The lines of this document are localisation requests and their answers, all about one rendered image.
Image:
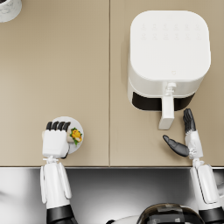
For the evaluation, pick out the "chicken roll with greens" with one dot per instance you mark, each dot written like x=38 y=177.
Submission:
x=75 y=136

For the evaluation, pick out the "white air fryer drawer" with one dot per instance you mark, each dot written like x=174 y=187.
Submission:
x=167 y=105

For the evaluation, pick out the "white air fryer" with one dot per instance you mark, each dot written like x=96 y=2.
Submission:
x=169 y=57

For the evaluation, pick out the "white round plate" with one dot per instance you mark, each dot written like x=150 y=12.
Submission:
x=76 y=129

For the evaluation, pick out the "dark round robot body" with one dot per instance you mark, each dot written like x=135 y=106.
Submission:
x=163 y=215

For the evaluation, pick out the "white marbled round pot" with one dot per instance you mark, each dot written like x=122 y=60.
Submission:
x=8 y=9

